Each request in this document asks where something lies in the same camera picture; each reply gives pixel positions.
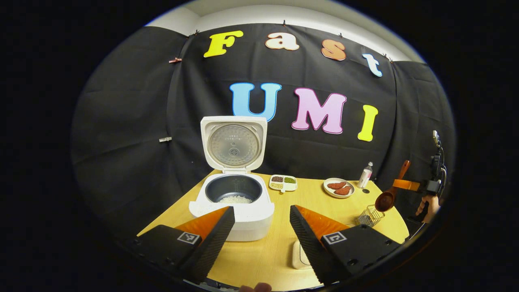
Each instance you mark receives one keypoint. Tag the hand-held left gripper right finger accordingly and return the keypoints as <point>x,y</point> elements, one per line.
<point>312,247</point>

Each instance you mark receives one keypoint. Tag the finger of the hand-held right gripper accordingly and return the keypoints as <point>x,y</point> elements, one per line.
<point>405,185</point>

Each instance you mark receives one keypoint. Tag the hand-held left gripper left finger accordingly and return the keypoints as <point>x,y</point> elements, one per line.
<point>211,247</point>

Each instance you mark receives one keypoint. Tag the brown wooden spoon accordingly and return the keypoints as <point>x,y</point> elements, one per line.
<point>385,200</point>

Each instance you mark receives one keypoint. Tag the white rice cooker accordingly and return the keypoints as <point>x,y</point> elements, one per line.
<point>251,223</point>

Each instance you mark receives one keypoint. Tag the small clear bottle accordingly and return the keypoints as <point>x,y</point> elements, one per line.
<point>365,176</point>

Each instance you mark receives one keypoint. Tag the white round plate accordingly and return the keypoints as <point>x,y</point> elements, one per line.
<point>329,192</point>

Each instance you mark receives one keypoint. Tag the red sausage piece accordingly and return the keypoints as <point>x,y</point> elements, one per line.
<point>343,191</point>
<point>336,185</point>

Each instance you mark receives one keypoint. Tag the white divided bean dish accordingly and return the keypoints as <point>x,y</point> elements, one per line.
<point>284,185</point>

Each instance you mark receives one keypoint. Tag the black backdrop cloth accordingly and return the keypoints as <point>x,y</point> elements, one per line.
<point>121,121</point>

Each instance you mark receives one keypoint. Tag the red cloth clip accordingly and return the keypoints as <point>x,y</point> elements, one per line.
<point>175,60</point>

